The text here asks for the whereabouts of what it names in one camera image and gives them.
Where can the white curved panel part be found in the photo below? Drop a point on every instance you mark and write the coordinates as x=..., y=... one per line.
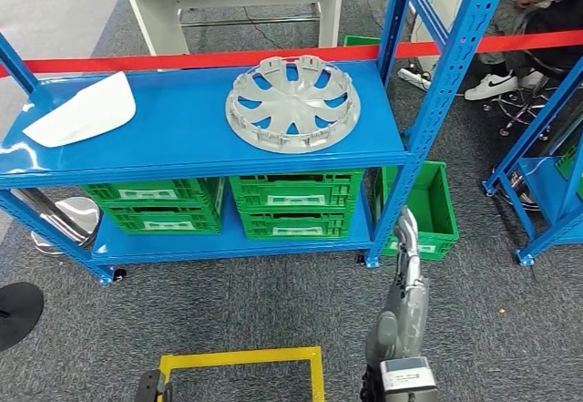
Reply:
x=82, y=112

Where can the chrome office chair base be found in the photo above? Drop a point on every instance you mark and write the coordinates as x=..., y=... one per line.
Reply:
x=523, y=112

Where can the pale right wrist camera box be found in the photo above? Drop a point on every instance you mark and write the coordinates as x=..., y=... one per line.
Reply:
x=407, y=380

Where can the green plastic crate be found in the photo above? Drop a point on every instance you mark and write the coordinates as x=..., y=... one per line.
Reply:
x=161, y=219
x=150, y=189
x=572, y=167
x=296, y=224
x=296, y=186

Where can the blue metal shelf rack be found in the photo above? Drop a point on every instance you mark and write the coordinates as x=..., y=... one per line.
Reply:
x=546, y=191
x=182, y=121

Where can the yellow floor tape square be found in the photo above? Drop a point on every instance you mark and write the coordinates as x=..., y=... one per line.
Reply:
x=317, y=378

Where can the black barrier stanchion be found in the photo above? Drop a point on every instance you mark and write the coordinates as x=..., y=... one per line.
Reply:
x=18, y=315

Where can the open green plastic bin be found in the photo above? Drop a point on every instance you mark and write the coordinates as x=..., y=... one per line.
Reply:
x=433, y=206
x=360, y=40

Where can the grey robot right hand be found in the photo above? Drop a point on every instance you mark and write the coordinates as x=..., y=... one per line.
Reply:
x=409, y=321

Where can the white power strip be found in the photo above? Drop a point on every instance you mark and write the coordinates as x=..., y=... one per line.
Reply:
x=414, y=78

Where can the red barrier belt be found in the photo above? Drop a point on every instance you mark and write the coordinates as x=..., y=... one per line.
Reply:
x=182, y=61

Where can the chrome barrier stanchion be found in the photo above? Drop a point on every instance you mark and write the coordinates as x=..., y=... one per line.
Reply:
x=75, y=215

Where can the dark robot left hand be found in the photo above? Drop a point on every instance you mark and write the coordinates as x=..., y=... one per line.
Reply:
x=152, y=388

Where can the person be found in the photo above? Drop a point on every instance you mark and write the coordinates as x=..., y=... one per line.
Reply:
x=546, y=19

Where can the silver wheel hubcap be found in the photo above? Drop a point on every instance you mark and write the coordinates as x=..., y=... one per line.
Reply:
x=293, y=109

